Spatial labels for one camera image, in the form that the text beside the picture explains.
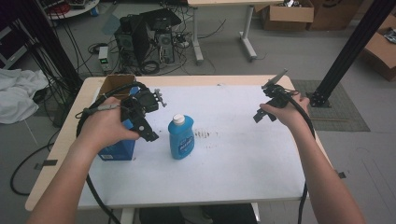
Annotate closed brown cardboard box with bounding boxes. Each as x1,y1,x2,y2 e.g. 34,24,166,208
307,0,366,32

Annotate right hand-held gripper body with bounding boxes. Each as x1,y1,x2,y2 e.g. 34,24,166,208
252,83,301,124

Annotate light wooden table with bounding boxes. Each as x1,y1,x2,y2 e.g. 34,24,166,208
24,74,332,213

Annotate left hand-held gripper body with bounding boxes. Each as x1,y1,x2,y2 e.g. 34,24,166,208
120,89,161,143

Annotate white-legged desk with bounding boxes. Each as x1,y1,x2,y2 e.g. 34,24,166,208
186,0,285,65

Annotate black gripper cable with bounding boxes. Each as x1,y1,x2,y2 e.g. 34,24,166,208
76,80,151,224
288,91,318,224

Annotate black floor cable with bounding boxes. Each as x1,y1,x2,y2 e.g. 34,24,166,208
9,142,61,197

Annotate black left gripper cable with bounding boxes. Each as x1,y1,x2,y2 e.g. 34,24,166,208
76,80,151,224

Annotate black computer tower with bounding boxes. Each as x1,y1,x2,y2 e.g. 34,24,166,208
113,14,151,68

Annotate white cloth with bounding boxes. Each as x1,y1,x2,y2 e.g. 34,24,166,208
0,67,50,125

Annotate small grey power supply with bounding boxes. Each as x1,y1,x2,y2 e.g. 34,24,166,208
98,46,114,73

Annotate blue cardboard box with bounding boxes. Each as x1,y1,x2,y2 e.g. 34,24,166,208
96,74,142,162

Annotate round white table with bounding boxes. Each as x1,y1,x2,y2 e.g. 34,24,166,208
46,0,101,21

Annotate black metal frame post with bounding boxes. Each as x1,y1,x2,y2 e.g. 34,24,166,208
305,0,396,108

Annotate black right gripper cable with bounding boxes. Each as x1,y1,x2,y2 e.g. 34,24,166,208
288,91,318,224

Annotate person's left hand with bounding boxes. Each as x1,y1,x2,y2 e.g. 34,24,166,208
76,96,141,154

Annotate open brown cardboard box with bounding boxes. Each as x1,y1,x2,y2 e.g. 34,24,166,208
261,0,316,32

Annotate blue bottle with white cap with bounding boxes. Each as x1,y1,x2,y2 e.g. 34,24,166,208
167,113,196,161

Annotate person's right hand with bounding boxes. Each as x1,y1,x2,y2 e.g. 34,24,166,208
259,92,311,135

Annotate grey floor mat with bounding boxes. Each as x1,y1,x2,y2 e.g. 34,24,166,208
290,78,372,133

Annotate black post with cables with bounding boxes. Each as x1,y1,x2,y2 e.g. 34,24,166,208
29,0,84,91

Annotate white table mat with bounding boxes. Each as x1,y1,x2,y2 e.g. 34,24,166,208
78,85,308,210

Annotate grey computer tower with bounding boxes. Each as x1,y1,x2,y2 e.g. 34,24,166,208
154,29,177,65

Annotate brown cardboard box with bag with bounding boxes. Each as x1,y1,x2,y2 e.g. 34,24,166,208
361,13,396,82

